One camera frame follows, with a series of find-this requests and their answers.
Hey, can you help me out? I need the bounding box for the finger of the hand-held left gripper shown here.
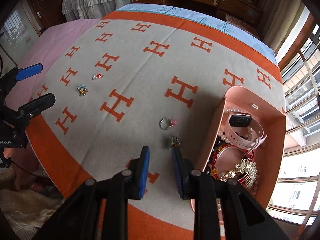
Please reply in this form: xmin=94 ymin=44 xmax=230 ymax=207
xmin=0 ymin=63 xmax=43 ymax=88
xmin=7 ymin=93 xmax=56 ymax=128

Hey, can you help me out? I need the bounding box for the metal window grille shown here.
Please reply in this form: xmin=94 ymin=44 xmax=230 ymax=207
xmin=265 ymin=12 xmax=320 ymax=230

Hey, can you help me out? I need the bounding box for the dark wooden door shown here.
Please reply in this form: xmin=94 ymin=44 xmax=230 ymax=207
xmin=20 ymin=0 xmax=65 ymax=38

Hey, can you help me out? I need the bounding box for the pink bed sheet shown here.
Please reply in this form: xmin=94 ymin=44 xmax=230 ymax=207
xmin=5 ymin=19 xmax=103 ymax=100

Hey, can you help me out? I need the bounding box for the ring with pink stone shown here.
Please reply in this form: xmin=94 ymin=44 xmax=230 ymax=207
xmin=159 ymin=118 xmax=177 ymax=130

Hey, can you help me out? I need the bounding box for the black bead bracelet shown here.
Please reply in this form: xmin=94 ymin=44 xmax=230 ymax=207
xmin=206 ymin=136 xmax=248 ymax=178

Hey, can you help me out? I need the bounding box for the stack of large books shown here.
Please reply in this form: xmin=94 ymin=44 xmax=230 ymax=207
xmin=225 ymin=14 xmax=260 ymax=39

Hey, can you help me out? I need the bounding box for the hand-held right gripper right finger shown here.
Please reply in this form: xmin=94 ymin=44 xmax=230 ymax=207
xmin=171 ymin=147 xmax=290 ymax=240

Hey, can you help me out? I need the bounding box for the light blue patterned cloth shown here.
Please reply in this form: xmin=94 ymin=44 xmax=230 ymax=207
xmin=116 ymin=3 xmax=278 ymax=63

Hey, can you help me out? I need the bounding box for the person's left hand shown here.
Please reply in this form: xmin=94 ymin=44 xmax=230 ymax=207
xmin=4 ymin=147 xmax=17 ymax=160

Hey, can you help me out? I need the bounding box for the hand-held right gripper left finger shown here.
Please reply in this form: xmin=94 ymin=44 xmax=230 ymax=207
xmin=32 ymin=145 xmax=150 ymax=240

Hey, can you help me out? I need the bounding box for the red string bracelet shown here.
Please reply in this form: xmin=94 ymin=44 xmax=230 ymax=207
xmin=210 ymin=146 xmax=255 ymax=180

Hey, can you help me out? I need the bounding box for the pink cardboard box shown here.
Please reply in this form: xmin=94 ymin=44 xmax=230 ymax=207
xmin=191 ymin=85 xmax=287 ymax=240

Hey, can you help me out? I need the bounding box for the beige fringed rug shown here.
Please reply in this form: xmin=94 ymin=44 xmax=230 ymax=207
xmin=0 ymin=187 xmax=63 ymax=233

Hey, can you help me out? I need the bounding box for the beige curtain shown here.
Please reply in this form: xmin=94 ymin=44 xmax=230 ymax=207
xmin=260 ymin=0 xmax=300 ymax=53

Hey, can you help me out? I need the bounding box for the black cable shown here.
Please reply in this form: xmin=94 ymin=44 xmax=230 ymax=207
xmin=10 ymin=160 xmax=49 ymax=180

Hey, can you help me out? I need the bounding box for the white pearl necklace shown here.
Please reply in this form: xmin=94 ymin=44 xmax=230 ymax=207
xmin=217 ymin=107 xmax=247 ymax=145

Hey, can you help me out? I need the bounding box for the pink smartwatch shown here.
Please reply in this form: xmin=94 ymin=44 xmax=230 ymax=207
xmin=226 ymin=113 xmax=268 ymax=153

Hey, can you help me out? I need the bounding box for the orange and grey patterned blanket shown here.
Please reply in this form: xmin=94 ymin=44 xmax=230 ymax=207
xmin=25 ymin=11 xmax=287 ymax=240

